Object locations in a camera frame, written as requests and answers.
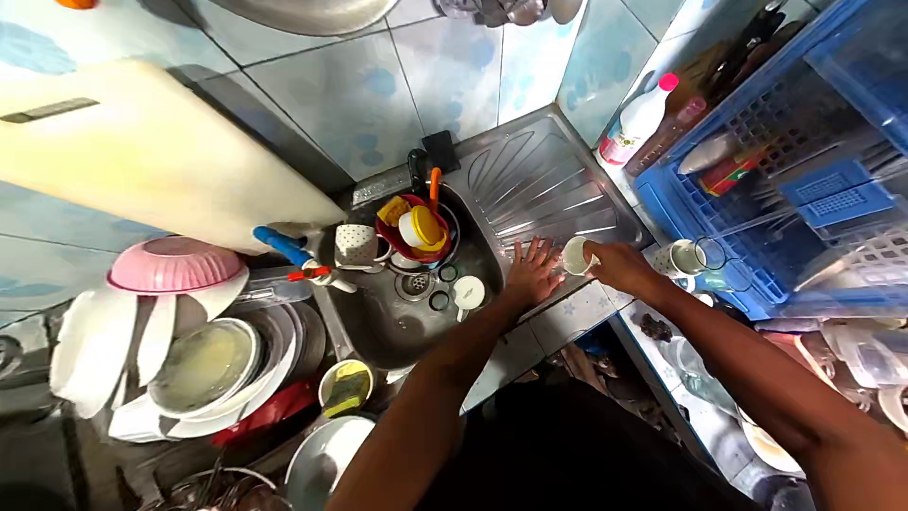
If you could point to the person's right hand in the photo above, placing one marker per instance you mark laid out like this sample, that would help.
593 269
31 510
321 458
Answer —
618 266

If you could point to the person's left hand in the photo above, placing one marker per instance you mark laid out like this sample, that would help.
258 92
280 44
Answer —
528 278

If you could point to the person's left little finger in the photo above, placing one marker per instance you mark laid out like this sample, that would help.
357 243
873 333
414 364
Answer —
518 251

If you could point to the person's left index finger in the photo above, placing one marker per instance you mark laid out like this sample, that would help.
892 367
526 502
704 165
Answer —
553 261

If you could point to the person's left middle finger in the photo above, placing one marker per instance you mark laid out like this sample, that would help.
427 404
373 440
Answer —
544 251

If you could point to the person's left thumb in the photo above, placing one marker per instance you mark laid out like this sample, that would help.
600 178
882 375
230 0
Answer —
553 285

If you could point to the person's left ring finger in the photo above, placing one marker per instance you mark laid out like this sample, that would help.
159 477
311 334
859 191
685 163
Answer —
532 250

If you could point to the person's right fingers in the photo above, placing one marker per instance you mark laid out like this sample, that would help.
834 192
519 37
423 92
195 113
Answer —
596 255

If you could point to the person's left forearm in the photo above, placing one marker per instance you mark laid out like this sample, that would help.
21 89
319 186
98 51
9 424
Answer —
443 372

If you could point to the person's right forearm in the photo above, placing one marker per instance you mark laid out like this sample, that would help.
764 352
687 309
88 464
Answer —
745 362

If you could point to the metal pot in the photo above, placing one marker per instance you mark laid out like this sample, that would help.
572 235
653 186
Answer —
454 226

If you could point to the stainless steel sink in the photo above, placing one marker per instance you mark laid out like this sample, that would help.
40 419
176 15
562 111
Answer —
550 181

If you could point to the white patterned mug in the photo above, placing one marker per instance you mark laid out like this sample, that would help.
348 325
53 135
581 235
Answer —
669 262

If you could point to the metal scouring pad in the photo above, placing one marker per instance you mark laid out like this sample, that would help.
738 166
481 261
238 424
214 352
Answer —
655 328

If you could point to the yellow and white cup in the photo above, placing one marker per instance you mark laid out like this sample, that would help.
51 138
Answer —
424 227

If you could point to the sink drain strainer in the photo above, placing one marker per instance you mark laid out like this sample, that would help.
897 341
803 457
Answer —
415 284

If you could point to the blue plastic dish rack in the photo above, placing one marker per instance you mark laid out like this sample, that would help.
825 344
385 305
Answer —
709 220

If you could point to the drinking glass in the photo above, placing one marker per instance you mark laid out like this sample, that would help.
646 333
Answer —
720 275

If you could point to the black square object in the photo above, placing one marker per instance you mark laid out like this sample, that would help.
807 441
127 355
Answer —
440 149

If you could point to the red bowl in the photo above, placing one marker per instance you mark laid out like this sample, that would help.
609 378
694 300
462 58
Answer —
389 238

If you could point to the clear bottle with pink cap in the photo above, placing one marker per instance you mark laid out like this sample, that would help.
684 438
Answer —
663 140

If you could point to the white bottle with pink cap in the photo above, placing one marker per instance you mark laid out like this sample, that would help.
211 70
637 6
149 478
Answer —
642 117

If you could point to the red and green packet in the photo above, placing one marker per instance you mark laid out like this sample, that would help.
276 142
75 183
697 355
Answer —
727 174

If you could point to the glass jar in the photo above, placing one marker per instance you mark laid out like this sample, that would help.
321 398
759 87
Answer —
699 372

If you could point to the person's body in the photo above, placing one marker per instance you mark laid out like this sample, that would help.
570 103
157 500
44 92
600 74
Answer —
567 447

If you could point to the white polka dot mug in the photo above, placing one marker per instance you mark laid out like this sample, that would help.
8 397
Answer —
355 246

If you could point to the yellow and green sponge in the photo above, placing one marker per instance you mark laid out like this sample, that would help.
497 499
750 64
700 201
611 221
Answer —
347 390

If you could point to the white tub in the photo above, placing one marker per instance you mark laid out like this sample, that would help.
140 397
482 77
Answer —
326 387

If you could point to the blue faucet with red lever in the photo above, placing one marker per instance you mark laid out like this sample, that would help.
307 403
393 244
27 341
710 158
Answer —
280 246

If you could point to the group of hanging spoons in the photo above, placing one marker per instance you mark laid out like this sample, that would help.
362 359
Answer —
521 10

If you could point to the stack of plates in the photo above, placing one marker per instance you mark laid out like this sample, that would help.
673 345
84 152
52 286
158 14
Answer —
284 369

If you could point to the white bowl with yellow inside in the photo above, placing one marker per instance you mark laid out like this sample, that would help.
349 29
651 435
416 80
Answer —
773 451

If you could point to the pile of plastic containers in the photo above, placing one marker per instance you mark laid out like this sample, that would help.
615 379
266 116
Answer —
855 355

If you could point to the white basin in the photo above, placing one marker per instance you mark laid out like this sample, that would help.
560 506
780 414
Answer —
323 454

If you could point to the red plastic object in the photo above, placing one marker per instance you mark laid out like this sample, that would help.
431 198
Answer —
273 413

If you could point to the round metal pan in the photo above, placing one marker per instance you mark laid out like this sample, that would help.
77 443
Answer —
312 14

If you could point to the round white bowl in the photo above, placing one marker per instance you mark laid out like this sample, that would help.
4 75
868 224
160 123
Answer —
206 367

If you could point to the pink ribbed bowl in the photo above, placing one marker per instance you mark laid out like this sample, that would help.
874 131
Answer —
177 266

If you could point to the large cream cutting board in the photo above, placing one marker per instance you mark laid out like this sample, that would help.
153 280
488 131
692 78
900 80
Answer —
163 160

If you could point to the basket of cutlery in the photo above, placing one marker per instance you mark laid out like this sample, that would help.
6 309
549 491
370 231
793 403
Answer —
220 497

